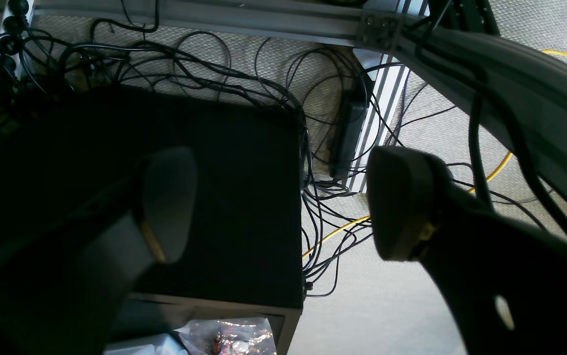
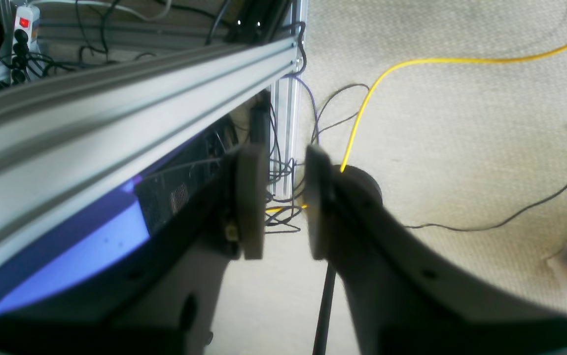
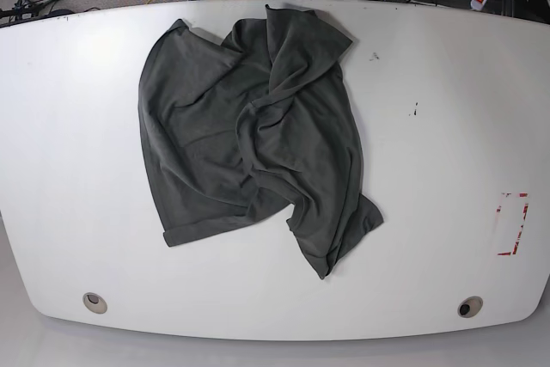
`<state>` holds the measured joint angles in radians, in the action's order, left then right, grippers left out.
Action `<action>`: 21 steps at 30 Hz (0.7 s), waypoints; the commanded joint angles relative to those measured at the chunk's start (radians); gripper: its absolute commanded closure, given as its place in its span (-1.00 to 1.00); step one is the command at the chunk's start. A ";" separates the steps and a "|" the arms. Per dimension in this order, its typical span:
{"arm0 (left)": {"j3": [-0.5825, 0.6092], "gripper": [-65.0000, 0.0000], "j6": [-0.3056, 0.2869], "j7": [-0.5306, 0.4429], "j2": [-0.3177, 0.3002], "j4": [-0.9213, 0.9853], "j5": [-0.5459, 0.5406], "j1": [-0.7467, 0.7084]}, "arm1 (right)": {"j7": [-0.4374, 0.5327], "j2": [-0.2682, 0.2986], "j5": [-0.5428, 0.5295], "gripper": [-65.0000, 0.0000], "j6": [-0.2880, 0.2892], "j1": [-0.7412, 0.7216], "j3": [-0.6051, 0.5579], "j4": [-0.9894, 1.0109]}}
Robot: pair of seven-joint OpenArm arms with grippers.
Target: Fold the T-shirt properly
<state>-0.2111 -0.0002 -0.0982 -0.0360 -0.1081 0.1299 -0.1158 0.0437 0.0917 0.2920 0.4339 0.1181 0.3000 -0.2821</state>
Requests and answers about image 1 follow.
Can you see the black power brick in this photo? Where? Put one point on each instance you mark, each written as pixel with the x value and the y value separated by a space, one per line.
pixel 347 127

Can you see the black box under table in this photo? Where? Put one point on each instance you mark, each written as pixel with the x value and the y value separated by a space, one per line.
pixel 245 239

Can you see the clear plastic bag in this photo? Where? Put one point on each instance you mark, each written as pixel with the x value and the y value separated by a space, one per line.
pixel 240 336

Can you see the aluminium frame beam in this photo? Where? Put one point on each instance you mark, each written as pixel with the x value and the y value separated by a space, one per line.
pixel 457 49

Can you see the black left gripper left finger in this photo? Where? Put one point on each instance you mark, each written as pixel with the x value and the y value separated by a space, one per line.
pixel 62 288

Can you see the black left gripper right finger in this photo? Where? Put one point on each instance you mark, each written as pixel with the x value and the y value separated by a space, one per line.
pixel 504 282

